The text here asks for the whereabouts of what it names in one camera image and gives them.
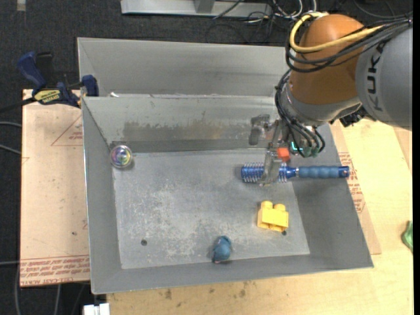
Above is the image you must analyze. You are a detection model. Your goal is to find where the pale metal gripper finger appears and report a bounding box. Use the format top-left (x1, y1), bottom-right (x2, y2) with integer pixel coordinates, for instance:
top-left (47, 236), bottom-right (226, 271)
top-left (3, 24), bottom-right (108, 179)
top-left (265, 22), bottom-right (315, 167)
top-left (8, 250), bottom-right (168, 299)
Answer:
top-left (261, 150), bottom-right (274, 188)
top-left (271, 152), bottom-right (282, 184)

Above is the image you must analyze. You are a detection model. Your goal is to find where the green soft object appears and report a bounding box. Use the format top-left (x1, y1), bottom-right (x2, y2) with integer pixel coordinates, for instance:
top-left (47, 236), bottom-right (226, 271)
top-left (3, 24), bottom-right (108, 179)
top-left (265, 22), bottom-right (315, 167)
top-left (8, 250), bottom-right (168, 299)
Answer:
top-left (401, 220), bottom-right (413, 252)

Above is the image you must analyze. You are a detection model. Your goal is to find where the yellow toy brick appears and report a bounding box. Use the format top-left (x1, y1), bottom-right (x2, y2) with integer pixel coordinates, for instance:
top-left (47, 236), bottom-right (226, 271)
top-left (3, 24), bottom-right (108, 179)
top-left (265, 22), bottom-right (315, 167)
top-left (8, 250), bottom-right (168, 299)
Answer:
top-left (256, 200), bottom-right (290, 233)

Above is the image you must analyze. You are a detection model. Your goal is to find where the brown cardboard board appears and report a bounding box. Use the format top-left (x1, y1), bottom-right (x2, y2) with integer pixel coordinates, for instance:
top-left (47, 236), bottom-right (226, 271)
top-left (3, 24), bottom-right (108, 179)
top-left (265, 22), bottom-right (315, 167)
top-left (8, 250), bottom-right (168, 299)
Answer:
top-left (19, 89), bottom-right (383, 289)

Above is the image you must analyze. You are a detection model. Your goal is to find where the blue round hair brush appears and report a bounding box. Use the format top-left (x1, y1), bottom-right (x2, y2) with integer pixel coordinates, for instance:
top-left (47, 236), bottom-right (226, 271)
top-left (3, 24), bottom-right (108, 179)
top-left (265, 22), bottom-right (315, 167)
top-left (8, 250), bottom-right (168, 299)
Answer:
top-left (240, 161), bottom-right (350, 186)

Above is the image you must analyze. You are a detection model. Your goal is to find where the grey metal bin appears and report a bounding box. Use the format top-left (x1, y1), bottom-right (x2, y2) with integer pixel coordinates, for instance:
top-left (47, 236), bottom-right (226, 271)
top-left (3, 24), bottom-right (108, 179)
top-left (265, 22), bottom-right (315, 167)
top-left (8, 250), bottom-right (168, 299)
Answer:
top-left (77, 37), bottom-right (375, 295)

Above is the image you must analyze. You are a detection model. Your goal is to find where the blue toy animal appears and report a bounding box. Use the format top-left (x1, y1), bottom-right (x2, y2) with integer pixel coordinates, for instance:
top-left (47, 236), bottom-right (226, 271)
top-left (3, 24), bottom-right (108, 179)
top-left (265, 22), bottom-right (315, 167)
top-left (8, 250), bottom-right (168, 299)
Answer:
top-left (211, 235), bottom-right (234, 264)

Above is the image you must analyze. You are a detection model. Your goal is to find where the clear iridescent ball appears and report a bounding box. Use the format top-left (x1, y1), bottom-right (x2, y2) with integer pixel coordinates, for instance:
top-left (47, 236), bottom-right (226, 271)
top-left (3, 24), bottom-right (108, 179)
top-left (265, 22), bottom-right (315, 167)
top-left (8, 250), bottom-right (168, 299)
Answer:
top-left (109, 144), bottom-right (134, 170)

